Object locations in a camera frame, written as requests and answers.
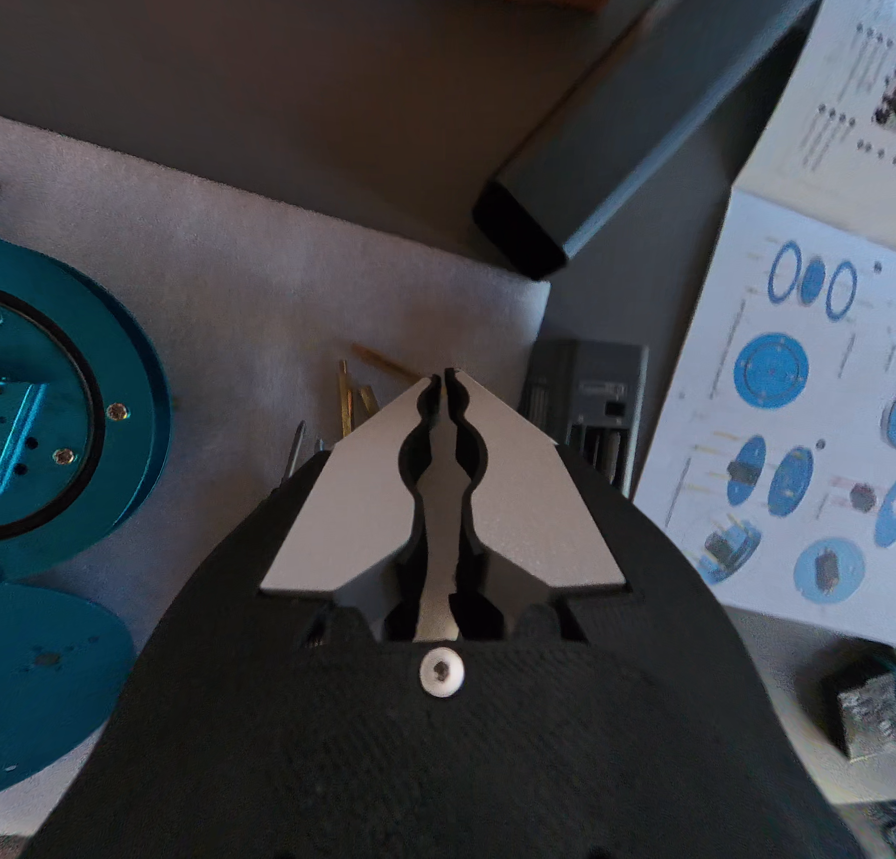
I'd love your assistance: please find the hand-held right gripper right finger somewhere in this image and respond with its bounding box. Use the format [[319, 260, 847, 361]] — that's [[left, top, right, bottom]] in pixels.
[[444, 367, 626, 643]]

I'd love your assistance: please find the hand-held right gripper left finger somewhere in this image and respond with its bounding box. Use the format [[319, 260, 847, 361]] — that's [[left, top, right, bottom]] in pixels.
[[260, 374, 449, 643]]

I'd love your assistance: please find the grey desk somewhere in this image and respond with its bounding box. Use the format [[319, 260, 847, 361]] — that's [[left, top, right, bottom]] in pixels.
[[0, 0, 896, 859]]

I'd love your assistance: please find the small dark grey case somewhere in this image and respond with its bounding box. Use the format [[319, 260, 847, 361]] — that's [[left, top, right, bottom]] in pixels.
[[519, 339, 651, 499]]

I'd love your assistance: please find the blue round metal base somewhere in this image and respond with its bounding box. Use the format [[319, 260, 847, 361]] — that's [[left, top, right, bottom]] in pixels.
[[0, 239, 172, 581]]

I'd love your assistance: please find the printed instruction sheet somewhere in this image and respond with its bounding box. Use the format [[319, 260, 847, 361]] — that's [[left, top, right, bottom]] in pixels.
[[633, 0, 896, 646]]

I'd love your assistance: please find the blue disc with black servo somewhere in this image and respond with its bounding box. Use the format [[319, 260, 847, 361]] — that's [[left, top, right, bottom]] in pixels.
[[0, 582, 137, 790]]

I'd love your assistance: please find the dark grey block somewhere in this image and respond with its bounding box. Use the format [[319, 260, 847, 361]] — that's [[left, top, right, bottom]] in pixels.
[[819, 656, 896, 765]]

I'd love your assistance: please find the black bit set case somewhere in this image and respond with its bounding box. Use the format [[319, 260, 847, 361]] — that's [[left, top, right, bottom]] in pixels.
[[472, 0, 848, 282]]

